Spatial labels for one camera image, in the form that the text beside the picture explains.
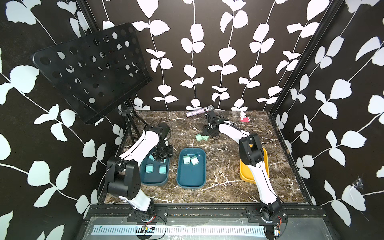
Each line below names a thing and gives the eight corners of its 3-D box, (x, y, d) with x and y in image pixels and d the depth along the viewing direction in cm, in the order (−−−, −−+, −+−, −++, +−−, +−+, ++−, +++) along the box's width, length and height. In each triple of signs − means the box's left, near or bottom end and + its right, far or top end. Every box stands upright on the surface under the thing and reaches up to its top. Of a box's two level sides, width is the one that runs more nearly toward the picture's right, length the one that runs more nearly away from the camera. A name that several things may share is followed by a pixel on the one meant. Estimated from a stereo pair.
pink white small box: (239, 122, 116) (241, 116, 110) (238, 117, 119) (240, 111, 114) (247, 122, 116) (250, 116, 110) (246, 117, 119) (248, 111, 114)
